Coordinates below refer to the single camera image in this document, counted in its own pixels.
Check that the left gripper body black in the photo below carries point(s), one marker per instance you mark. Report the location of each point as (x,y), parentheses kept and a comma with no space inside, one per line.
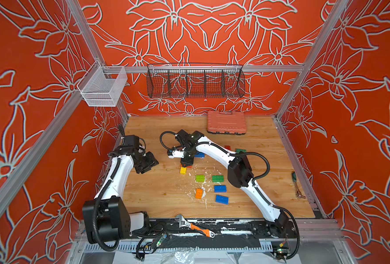
(145,161)

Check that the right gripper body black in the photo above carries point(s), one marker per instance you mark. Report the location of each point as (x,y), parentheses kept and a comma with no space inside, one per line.
(189,155)

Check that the yellow lego brick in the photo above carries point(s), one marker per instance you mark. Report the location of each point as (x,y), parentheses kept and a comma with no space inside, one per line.
(183,170)

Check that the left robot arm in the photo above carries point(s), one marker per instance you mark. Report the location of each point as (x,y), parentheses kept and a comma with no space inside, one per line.
(106,218)

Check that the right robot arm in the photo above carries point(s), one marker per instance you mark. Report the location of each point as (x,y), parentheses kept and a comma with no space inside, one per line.
(184,146)

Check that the lime lego brick centre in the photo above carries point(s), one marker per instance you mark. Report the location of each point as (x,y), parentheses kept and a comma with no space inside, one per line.
(200,178)

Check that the green lego brick centre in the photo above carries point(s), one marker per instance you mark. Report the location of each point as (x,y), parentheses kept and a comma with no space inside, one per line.
(217,179)

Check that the orange lego brick front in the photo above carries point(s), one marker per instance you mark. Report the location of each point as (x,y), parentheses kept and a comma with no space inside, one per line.
(199,193)

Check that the dark green lego brick right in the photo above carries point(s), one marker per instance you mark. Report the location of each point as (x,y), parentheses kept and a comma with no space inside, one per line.
(239,150)

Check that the blue lego brick front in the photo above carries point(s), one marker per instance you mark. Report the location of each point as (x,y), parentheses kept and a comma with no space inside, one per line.
(222,199)

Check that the red plastic tool case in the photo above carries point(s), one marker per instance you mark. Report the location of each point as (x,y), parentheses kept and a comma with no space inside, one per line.
(230,122)

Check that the clear plastic bin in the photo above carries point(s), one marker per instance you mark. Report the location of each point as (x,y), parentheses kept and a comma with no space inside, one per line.
(102,86)

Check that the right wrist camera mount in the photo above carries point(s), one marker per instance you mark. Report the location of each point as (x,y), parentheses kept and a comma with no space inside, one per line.
(175,153)

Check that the orange handled adjustable wrench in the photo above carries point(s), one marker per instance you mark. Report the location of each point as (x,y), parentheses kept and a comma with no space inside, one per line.
(182,222)

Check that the black wire basket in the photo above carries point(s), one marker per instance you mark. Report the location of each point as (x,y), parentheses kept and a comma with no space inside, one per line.
(195,81)

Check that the green handled pliers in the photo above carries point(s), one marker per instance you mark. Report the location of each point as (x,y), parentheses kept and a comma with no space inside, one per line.
(298,192)

